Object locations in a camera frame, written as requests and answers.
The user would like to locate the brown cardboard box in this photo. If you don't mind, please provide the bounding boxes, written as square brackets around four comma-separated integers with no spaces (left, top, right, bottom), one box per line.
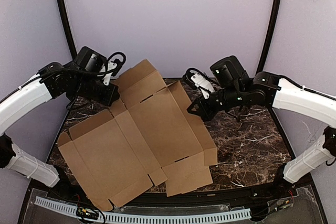
[57,60,217,211]

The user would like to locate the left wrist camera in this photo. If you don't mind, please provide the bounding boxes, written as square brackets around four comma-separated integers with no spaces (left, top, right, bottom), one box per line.
[103,61,118,86]

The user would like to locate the small green circuit board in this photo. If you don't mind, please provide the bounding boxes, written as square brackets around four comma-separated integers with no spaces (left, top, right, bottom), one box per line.
[76,207,99,219]

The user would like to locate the white slotted cable duct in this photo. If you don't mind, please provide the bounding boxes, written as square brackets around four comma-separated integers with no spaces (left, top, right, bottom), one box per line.
[34,196,251,223]

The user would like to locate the right black frame post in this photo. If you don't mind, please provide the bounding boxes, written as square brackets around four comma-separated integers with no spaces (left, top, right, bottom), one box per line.
[256,0,281,73]

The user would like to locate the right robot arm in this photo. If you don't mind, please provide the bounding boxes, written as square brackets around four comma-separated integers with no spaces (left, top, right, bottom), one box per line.
[183,56,335,197]

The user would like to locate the left black frame post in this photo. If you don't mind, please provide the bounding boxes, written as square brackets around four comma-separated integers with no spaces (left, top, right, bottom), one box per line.
[56,0,77,59]

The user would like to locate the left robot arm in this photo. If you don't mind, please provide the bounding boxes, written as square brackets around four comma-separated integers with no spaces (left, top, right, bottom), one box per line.
[1,46,127,188]

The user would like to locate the black frame post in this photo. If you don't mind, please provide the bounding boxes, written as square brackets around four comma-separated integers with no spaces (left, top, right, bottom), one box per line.
[256,0,281,73]
[56,0,77,59]

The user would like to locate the black front rail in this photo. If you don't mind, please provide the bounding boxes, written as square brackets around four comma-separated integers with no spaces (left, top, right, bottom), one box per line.
[49,166,313,210]

